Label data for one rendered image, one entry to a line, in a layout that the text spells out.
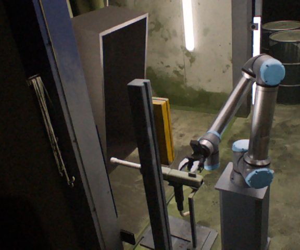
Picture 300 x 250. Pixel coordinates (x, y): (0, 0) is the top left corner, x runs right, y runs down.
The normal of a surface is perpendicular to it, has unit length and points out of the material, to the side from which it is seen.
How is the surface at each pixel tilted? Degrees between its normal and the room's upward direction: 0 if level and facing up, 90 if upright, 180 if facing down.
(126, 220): 0
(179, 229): 0
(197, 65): 90
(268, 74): 83
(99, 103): 91
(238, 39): 90
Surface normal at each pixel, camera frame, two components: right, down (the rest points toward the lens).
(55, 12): 0.85, 0.14
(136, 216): -0.13, -0.88
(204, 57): -0.51, 0.45
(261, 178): 0.09, 0.52
